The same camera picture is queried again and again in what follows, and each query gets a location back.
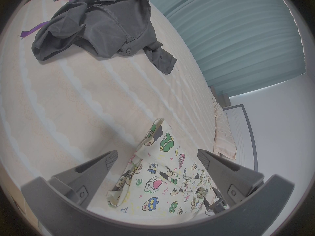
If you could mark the black shirt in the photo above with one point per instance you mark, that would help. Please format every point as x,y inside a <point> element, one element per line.
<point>103,26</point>

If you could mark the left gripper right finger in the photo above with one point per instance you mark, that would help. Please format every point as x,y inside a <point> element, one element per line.
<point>231,178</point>

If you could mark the grey bedside table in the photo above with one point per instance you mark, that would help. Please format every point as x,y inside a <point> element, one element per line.
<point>224,98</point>

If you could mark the bed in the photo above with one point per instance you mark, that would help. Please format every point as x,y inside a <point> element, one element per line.
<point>73,95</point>

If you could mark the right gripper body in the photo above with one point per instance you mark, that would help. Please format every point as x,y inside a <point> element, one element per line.
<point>219,207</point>

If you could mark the blue-green curtain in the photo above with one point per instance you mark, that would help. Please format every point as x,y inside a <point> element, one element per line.
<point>233,33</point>

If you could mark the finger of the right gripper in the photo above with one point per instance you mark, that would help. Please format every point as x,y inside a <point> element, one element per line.
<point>216,193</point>
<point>207,203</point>

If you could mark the white printed pyjama top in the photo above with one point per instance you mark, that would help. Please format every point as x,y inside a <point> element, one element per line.
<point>160,185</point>

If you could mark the pale pink striped pillow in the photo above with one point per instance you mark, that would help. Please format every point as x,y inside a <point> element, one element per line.
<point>222,136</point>

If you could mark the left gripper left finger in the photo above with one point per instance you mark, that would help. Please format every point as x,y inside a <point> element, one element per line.
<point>83,178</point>

